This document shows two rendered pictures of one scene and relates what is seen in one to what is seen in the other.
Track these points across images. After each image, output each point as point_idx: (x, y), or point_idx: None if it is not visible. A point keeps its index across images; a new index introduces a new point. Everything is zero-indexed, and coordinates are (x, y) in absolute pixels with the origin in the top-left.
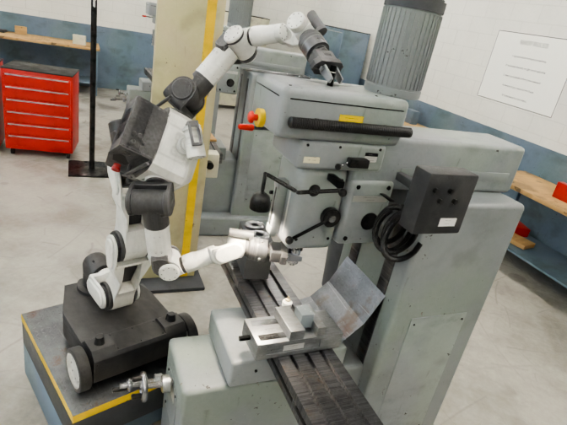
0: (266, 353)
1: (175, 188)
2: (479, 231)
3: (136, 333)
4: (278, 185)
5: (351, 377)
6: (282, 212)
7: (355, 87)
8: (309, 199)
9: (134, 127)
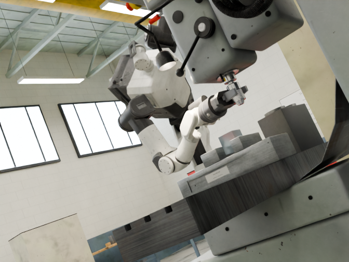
0: (192, 191)
1: (155, 99)
2: None
3: None
4: (172, 38)
5: (246, 173)
6: None
7: None
8: (179, 27)
9: (117, 74)
